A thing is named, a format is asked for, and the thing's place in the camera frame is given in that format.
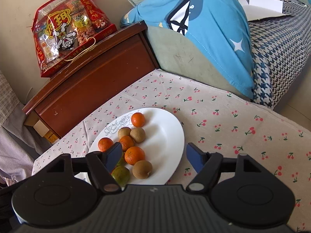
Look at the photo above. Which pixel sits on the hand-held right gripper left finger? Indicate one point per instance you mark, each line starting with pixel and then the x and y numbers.
pixel 113 155

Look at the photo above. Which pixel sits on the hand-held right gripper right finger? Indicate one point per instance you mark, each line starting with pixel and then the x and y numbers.
pixel 195 156

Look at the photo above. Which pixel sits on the large orange mandarin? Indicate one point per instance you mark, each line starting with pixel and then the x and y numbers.
pixel 134 155

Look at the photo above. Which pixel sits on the green mandarin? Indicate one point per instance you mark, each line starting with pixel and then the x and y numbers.
pixel 121 176
pixel 121 162

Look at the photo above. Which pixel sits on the brown kiwi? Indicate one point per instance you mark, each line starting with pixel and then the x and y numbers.
pixel 142 169
pixel 138 135
pixel 124 132

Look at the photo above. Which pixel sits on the white oval plate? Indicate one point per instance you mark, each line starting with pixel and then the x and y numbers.
pixel 165 136

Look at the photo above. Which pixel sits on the cherry print tablecloth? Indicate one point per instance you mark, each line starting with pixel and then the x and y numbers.
pixel 230 131

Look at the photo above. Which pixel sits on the brown wooden nightstand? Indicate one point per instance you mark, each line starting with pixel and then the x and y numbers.
pixel 92 82

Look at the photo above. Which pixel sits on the cardboard box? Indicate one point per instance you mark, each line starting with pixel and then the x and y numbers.
pixel 41 129

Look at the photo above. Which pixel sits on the lavender cloth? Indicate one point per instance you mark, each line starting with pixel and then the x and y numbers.
pixel 17 150

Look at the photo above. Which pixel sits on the green cushion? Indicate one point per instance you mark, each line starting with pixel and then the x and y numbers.
pixel 179 60

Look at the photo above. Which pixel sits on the beige checked cloth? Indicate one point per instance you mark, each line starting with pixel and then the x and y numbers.
pixel 7 97

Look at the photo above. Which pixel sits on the houndstooth bed sheet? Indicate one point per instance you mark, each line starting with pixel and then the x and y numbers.
pixel 274 53

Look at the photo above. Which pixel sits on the red snack gift bag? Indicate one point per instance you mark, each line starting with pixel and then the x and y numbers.
pixel 65 31

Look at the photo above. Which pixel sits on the blue printed cloth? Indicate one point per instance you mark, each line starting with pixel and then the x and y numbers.
pixel 213 17

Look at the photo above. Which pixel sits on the white paper sheet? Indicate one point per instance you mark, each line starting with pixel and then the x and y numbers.
pixel 266 3

